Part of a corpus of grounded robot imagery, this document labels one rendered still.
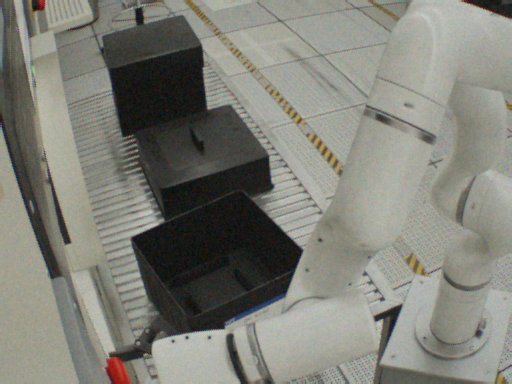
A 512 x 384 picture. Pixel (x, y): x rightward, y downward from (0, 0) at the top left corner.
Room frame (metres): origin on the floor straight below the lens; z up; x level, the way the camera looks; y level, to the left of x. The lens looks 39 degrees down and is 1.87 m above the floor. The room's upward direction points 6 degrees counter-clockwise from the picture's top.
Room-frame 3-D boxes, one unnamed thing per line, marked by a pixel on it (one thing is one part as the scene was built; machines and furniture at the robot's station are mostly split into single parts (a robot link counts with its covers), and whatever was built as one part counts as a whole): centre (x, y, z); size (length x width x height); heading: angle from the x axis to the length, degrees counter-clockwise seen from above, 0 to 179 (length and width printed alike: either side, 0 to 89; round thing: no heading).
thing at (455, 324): (0.85, -0.40, 0.85); 0.19 x 0.19 x 0.18
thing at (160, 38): (1.87, 0.28, 0.89); 0.29 x 0.29 x 0.25; 14
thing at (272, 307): (1.01, 0.09, 0.85); 0.28 x 0.28 x 0.17; 28
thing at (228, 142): (1.49, 0.14, 0.83); 0.29 x 0.29 x 0.13; 19
